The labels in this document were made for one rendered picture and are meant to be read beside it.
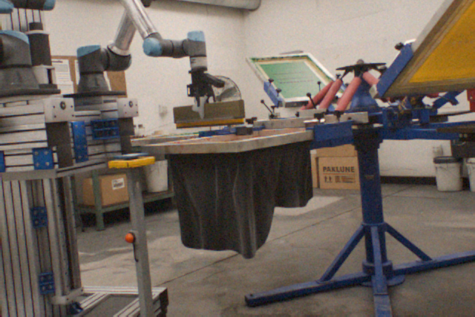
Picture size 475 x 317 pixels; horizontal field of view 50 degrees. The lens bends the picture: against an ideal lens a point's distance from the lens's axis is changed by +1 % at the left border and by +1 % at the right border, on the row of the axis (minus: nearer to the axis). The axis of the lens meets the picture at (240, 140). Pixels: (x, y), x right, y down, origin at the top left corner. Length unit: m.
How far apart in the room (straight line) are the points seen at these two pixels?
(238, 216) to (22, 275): 1.01
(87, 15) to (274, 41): 2.84
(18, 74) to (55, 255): 0.81
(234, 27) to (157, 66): 1.69
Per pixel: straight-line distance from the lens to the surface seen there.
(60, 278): 2.45
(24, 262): 2.47
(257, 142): 1.90
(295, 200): 2.21
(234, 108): 1.99
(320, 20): 7.30
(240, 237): 2.03
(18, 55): 2.15
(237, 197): 1.99
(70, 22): 6.28
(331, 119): 2.54
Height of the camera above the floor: 1.09
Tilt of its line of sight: 3 degrees down
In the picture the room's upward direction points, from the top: 5 degrees counter-clockwise
